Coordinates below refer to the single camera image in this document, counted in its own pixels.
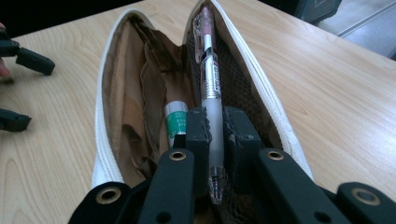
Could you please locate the dark box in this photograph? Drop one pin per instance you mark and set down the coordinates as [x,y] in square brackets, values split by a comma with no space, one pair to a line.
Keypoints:
[317,9]

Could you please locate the clear pink gel pen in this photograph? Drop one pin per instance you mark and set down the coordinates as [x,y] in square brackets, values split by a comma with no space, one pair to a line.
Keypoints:
[211,93]

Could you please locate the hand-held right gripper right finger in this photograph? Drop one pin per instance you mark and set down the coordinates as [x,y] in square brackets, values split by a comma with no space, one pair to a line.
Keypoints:
[241,146]

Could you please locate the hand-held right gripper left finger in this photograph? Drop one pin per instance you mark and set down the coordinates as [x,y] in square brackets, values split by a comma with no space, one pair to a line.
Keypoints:
[196,140]

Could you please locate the white pencil case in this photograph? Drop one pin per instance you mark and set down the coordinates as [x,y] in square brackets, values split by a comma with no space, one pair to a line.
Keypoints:
[130,93]

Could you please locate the white green glue stick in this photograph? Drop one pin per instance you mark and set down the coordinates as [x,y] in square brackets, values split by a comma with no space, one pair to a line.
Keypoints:
[176,123]

